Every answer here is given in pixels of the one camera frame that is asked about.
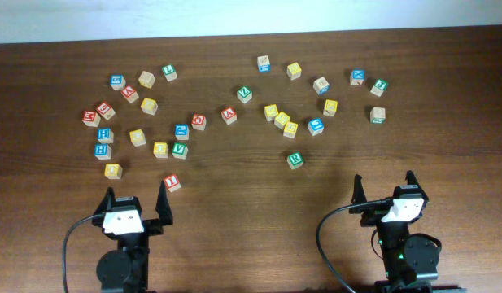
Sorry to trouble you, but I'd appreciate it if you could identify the blue D sided block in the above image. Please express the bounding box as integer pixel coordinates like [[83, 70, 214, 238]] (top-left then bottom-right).
[[313, 77, 330, 95]]

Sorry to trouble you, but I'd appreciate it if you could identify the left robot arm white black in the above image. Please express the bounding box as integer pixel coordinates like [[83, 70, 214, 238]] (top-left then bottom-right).
[[92, 182, 173, 293]]

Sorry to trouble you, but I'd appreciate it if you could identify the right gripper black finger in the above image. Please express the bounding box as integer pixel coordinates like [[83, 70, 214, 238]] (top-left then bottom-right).
[[351, 174, 367, 205], [405, 170, 420, 188]]

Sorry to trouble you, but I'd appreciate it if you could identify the green V letter block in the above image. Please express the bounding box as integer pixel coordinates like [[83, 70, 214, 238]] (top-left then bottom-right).
[[172, 142, 189, 160]]

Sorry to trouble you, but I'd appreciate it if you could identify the yellow block top centre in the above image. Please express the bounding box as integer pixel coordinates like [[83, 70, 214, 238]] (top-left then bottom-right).
[[286, 62, 302, 80]]

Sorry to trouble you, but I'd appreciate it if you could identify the yellow C letter block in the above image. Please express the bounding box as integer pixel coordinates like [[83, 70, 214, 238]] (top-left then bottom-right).
[[129, 129, 146, 147]]

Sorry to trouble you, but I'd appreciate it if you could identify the red Q letter block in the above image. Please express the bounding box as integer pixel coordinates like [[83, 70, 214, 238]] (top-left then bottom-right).
[[191, 114, 207, 131]]

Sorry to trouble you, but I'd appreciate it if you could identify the plain wood yellow-edged block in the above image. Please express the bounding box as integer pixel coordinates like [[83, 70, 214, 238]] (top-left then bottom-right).
[[138, 71, 155, 89]]

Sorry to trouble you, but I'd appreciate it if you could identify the green R letter block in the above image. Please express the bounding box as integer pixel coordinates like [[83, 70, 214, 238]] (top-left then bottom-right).
[[287, 151, 304, 170]]

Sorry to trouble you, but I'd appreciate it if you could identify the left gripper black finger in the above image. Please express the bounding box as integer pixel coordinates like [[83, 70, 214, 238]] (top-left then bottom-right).
[[94, 187, 115, 215], [155, 181, 173, 225]]

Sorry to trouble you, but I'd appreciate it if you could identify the blue X letter block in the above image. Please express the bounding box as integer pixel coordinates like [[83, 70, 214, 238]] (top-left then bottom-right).
[[350, 69, 365, 85]]

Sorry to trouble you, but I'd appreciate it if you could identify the blue S letter block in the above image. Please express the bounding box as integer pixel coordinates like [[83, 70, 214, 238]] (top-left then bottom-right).
[[110, 74, 126, 91]]

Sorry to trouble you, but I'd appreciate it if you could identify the blue H block lower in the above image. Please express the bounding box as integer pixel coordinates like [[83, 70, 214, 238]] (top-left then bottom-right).
[[94, 144, 112, 160]]

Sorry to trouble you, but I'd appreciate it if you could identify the red I letter block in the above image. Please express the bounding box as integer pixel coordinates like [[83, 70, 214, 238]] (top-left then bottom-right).
[[164, 174, 181, 192]]

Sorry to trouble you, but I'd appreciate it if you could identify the green Z letter block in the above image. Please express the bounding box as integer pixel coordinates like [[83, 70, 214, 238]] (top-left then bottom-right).
[[237, 86, 252, 103]]

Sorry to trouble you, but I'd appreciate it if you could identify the green J letter block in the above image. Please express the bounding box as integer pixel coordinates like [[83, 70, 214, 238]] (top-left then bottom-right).
[[370, 79, 388, 97]]

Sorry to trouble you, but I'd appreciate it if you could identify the red M letter block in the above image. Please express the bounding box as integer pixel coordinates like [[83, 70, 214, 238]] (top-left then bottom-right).
[[82, 111, 101, 127]]

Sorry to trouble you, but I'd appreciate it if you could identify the yellow block lower left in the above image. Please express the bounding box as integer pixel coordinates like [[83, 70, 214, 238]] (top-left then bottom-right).
[[104, 163, 123, 180]]

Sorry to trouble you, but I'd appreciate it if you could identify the yellow O letter block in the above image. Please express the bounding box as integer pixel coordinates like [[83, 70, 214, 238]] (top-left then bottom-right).
[[153, 142, 168, 159]]

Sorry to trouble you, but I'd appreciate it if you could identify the yellow cluster block middle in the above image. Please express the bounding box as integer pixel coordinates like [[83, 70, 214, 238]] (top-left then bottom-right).
[[274, 112, 290, 130]]

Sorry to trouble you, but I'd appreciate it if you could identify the red 9 number block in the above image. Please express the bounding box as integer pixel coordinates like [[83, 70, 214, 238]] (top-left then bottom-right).
[[96, 102, 116, 120]]

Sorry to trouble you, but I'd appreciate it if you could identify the blue h block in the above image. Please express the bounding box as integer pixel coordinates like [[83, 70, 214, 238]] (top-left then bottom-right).
[[97, 128, 114, 144], [94, 144, 112, 160]]

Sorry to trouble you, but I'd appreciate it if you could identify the red A letter block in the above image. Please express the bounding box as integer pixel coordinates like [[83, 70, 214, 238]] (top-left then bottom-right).
[[221, 107, 238, 125]]

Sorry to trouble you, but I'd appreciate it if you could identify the red A block left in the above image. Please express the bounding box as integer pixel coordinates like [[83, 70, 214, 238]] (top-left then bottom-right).
[[121, 85, 139, 103]]

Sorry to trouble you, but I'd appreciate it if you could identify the blue H block upper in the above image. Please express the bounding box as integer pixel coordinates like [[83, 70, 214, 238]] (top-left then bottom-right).
[[97, 128, 114, 144]]

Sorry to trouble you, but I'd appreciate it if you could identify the green L letter block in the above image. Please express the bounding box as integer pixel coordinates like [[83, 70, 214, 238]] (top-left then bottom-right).
[[162, 64, 177, 81]]

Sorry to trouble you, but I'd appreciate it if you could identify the blue-sided block top centre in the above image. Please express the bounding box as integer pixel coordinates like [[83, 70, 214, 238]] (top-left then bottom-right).
[[257, 55, 271, 72]]

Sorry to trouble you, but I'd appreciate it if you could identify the yellow E cluster block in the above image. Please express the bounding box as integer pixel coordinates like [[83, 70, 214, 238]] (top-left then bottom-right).
[[283, 121, 299, 139]]

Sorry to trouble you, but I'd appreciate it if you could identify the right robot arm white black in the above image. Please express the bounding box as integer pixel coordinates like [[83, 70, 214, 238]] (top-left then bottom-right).
[[351, 171, 442, 292]]

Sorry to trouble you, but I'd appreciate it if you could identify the yellow cluster block left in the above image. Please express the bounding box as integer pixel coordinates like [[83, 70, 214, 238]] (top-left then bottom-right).
[[264, 104, 279, 122]]

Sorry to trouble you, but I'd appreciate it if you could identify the green-sided block far right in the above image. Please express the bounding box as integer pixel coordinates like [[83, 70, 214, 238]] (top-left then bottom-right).
[[370, 107, 386, 124]]

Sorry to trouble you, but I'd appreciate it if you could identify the yellow block right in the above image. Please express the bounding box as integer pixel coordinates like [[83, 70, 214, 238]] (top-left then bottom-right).
[[323, 99, 338, 116]]

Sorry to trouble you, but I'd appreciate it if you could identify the blue P letter block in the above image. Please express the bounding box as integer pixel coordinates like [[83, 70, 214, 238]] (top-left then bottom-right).
[[175, 124, 190, 141]]

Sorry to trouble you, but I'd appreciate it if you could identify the blue I letter block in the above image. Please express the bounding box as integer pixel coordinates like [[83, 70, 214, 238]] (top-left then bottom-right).
[[308, 118, 325, 136]]

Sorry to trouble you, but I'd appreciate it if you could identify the yellow block upper left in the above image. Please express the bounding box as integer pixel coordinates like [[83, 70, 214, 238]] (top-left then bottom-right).
[[141, 98, 158, 116]]

